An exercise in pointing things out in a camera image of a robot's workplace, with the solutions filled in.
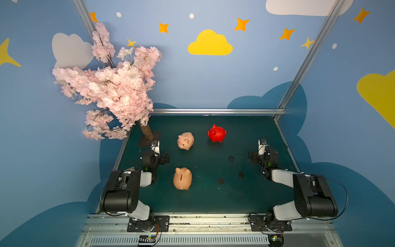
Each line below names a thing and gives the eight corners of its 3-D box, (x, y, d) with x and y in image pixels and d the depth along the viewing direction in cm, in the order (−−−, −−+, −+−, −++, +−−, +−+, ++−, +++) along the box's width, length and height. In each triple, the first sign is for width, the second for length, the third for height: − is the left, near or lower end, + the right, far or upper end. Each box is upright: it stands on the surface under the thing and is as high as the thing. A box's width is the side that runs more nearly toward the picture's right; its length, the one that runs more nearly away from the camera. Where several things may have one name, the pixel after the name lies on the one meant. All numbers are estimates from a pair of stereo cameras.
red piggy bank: (207, 140, 112) (208, 130, 102) (211, 134, 116) (212, 123, 106) (220, 146, 109) (222, 136, 100) (223, 139, 113) (226, 128, 104)
